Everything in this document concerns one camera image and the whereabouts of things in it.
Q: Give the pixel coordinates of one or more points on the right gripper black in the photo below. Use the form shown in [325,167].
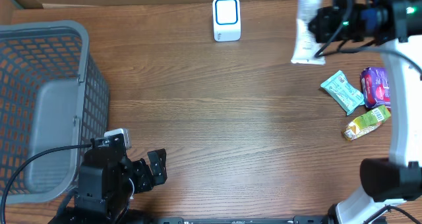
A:
[323,29]

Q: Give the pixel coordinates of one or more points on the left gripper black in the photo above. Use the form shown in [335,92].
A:
[158,166]

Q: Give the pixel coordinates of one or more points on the white cosmetic tube gold cap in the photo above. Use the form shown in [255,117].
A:
[305,43]

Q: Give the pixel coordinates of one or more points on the purple sanitary pad pack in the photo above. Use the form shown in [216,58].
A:
[375,87]

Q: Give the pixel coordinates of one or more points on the green drink carton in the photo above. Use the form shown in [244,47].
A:
[366,123]

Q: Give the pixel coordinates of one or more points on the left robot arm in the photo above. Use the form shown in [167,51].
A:
[89,208]

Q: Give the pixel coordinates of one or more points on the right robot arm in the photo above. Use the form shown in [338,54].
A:
[394,30]

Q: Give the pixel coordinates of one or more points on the grey plastic shopping basket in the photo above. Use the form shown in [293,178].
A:
[54,99]

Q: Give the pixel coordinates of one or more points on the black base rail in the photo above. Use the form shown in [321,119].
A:
[298,219]

